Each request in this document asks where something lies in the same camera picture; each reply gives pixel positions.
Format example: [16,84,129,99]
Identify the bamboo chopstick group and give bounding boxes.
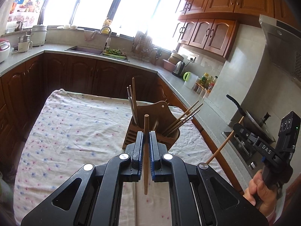
[143,114,150,195]

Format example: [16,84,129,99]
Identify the long steel chopstick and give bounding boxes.
[127,87,137,125]

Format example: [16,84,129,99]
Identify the dark handled fork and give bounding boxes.
[166,109,200,136]

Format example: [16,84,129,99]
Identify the person's right hand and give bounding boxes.
[243,169,277,217]

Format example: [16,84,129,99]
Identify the floral white tablecloth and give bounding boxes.
[13,89,212,225]

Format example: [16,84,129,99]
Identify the wooden utensil holder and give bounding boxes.
[122,101,180,150]

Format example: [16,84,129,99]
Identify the oil bottles group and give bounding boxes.
[201,73,218,92]

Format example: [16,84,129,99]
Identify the steel range hood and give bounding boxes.
[259,14,301,81]

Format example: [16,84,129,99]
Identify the steel electric kettle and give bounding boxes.
[172,61,185,78]

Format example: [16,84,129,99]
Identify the pink basin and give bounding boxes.
[163,59,176,72]

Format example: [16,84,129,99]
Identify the green vegetables basket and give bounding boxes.
[103,48,127,60]

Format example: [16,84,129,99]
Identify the dish drying rack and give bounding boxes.
[131,31,163,65]

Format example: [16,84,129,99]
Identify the curved sink faucet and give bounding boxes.
[98,26,112,50]

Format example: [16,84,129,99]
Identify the upper wooden cabinets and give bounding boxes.
[175,0,297,59]

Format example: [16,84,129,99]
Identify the small white blender pot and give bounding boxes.
[18,35,33,53]

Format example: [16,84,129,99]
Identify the white electric cooker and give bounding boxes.
[31,24,47,47]

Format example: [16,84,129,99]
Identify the white red rice cooker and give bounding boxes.
[0,39,11,63]

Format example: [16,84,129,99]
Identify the tropical fruit window poster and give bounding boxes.
[6,0,45,29]

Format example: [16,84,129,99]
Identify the black wok with handle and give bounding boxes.
[226,94,275,144]

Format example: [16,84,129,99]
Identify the green handled white jug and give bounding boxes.
[183,71,198,89]

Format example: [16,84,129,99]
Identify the wall power outlet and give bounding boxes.
[187,55,198,62]

